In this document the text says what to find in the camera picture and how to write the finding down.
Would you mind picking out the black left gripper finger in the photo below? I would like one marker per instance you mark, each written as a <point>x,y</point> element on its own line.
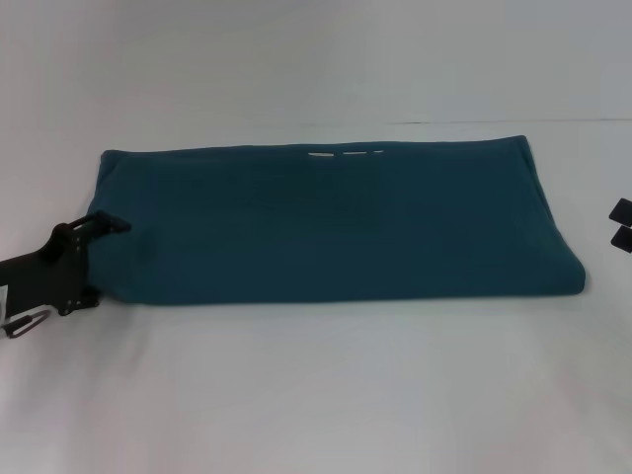
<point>106,224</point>
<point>89,300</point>

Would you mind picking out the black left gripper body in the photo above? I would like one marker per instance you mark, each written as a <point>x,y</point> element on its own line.
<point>69,266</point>

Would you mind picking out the teal blue shirt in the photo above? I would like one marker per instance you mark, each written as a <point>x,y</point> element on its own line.
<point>316,227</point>

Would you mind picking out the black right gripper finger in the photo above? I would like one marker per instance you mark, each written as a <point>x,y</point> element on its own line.
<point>623,238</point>
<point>624,210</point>

